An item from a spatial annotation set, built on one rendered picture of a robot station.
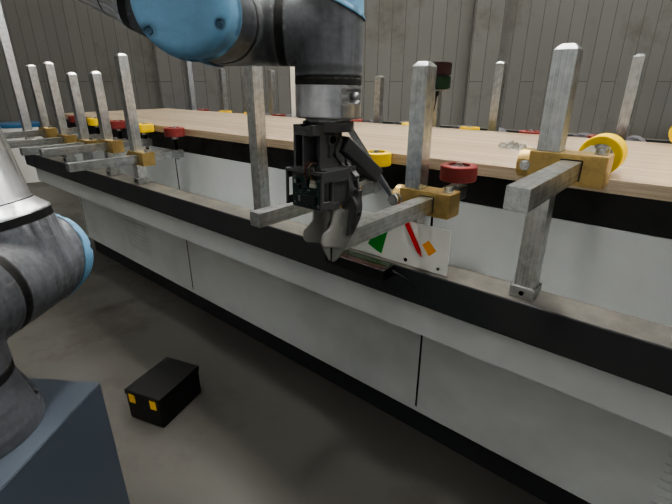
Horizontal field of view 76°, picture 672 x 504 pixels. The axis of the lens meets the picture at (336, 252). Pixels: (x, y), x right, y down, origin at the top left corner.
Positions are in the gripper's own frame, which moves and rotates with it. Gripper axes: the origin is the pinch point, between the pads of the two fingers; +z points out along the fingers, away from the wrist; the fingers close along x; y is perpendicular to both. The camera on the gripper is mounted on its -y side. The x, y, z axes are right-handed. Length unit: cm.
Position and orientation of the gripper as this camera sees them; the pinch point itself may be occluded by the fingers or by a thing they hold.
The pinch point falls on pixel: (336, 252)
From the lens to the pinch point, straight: 67.9
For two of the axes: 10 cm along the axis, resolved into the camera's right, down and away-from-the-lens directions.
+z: -0.2, 9.4, 3.5
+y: -6.5, 2.5, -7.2
